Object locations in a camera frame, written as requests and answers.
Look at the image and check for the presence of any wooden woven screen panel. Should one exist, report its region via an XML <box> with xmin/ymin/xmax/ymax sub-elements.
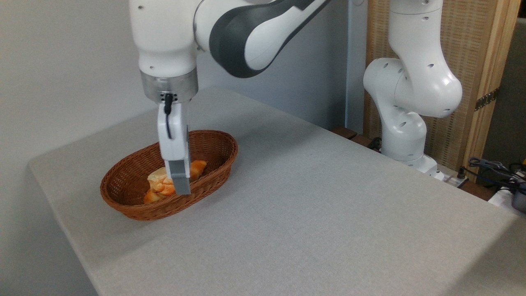
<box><xmin>364</xmin><ymin>0</ymin><xmax>521</xmax><ymax>181</ymax></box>

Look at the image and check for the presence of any round bread bun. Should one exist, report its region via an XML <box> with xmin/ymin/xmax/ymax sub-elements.
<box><xmin>147</xmin><ymin>166</ymin><xmax>176</xmax><ymax>196</ymax></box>

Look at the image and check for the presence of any brown wicker basket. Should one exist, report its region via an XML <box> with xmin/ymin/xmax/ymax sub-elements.
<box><xmin>100</xmin><ymin>130</ymin><xmax>239</xmax><ymax>221</ymax></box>

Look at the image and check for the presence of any metal screen hinge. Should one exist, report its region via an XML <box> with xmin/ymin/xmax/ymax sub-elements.
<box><xmin>475</xmin><ymin>88</ymin><xmax>500</xmax><ymax>111</ymax></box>

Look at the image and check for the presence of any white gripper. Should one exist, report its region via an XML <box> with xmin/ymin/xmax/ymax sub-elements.
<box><xmin>157</xmin><ymin>102</ymin><xmax>192</xmax><ymax>196</ymax></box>

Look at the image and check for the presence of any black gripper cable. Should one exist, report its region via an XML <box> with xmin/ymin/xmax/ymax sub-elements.
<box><xmin>163</xmin><ymin>94</ymin><xmax>173</xmax><ymax>139</ymax></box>

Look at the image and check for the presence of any braided bread loaf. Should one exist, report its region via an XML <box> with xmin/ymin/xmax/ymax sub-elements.
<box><xmin>144</xmin><ymin>160</ymin><xmax>207</xmax><ymax>204</ymax></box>

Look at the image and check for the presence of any bundle of black cables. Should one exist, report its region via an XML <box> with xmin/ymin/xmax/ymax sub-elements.
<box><xmin>460</xmin><ymin>156</ymin><xmax>526</xmax><ymax>194</ymax></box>

